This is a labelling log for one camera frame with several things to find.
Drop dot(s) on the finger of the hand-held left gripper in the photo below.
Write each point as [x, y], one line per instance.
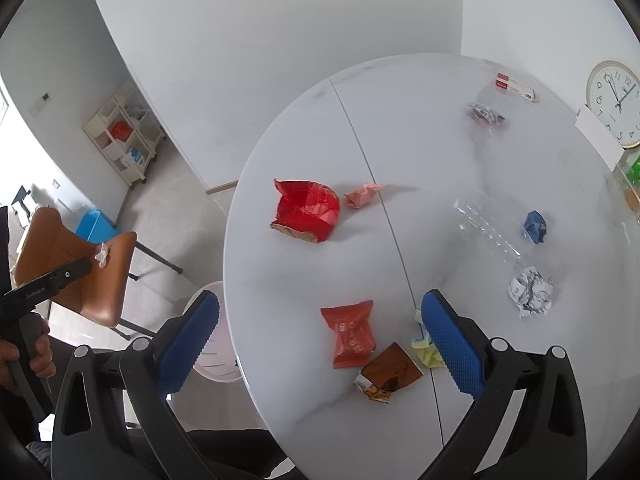
[72, 271]

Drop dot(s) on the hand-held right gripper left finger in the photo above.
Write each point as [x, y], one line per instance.
[187, 345]

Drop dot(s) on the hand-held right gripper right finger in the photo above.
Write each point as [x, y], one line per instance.
[450, 345]

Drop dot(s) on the white waste basket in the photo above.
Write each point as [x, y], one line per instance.
[215, 360]

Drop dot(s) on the printed paper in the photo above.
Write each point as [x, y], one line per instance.
[531, 292]

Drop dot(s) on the person's left hand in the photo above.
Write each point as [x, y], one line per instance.
[44, 355]

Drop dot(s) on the brown leather chair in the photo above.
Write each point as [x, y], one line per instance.
[85, 270]

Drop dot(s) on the crumpled yellow paper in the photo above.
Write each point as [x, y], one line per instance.
[429, 350]

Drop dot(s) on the white crumpled tissue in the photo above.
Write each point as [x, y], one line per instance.
[102, 254]

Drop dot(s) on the blue plastic bin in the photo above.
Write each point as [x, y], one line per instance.
[97, 225]

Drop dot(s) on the brown snack wrapper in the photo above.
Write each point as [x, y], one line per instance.
[389, 372]

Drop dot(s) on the small dark desk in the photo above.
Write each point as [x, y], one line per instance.
[20, 196]

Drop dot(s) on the red snack packet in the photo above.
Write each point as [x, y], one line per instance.
[350, 335]

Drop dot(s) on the clear plastic packaging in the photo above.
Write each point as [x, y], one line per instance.
[487, 230]

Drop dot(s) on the white and blue bag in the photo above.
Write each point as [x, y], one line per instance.
[134, 157]

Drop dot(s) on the crumpled blue wrapper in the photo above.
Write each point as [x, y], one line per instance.
[535, 227]

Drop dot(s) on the orange bag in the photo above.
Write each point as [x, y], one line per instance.
[120, 130]

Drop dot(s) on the cream shelf cart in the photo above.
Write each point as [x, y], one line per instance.
[125, 130]

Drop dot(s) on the crumpled pink paper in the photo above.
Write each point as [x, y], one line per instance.
[362, 195]

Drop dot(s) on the crumpled red wrapper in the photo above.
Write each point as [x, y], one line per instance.
[306, 210]

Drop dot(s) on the dark crumpled wrapper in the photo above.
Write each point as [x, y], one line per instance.
[485, 114]

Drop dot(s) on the green bottle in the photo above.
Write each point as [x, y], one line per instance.
[632, 170]

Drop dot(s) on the white card box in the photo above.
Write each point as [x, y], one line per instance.
[597, 132]

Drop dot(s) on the red and white box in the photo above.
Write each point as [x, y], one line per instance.
[515, 87]

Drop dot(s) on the round wall clock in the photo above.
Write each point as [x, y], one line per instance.
[615, 102]

